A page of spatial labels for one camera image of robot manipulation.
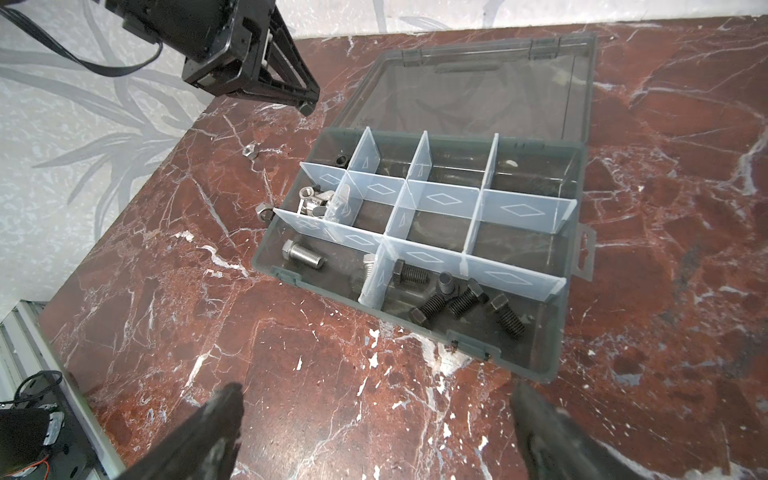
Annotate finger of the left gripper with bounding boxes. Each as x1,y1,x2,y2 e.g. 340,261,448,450
239,81,318,116
267,7,320,100

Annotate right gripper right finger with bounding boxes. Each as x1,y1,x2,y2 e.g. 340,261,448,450
511,383,630,479

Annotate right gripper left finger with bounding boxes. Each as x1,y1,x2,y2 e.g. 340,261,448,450
119,382,244,480

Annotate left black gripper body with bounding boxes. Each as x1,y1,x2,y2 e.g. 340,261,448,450
182,1,276,96

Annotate grey plastic compartment organizer box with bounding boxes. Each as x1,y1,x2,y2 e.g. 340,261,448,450
252,33,597,382

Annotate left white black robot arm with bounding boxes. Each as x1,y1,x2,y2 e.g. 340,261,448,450
103,0,320,116

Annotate silver screws inside organizer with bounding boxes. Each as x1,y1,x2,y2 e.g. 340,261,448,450
297,185,351,222

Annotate pile of black nuts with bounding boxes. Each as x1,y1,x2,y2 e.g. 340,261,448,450
256,203,275,224

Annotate silver hex nut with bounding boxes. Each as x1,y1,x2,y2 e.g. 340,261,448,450
242,142,260,160

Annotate black bolt in organizer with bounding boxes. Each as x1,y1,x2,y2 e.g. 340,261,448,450
409,272,459,325
487,293,526,339
447,279,489,318
392,259,430,285

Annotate silver bolt in organizer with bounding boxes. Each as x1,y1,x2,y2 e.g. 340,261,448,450
363,253,377,283
281,239,326,270

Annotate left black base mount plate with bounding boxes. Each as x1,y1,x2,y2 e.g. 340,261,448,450
1,370,99,479

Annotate aluminium front rail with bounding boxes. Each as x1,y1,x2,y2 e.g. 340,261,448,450
1,300,125,479

